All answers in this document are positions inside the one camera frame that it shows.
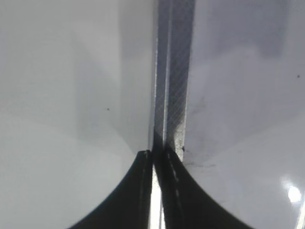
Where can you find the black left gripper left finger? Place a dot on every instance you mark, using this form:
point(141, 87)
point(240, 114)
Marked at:
point(128, 206)

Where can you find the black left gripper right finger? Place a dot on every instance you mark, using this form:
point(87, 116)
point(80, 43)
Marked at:
point(186, 205)

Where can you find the white framed whiteboard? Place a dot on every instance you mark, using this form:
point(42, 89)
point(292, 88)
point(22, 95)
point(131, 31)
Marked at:
point(229, 99)

